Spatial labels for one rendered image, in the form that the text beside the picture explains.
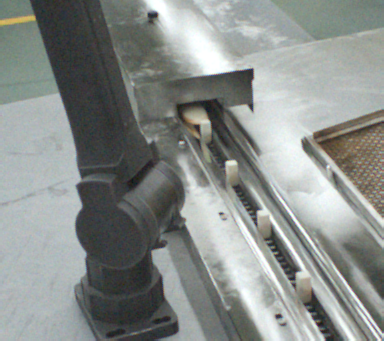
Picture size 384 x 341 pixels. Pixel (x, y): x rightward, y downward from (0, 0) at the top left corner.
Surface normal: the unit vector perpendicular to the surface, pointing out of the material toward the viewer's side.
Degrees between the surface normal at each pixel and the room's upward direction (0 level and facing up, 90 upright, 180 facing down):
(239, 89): 90
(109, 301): 90
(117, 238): 90
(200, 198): 0
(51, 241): 0
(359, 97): 0
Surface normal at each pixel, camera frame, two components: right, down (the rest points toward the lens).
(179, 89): 0.22, 0.44
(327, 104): -0.07, -0.88
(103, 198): -0.40, 0.46
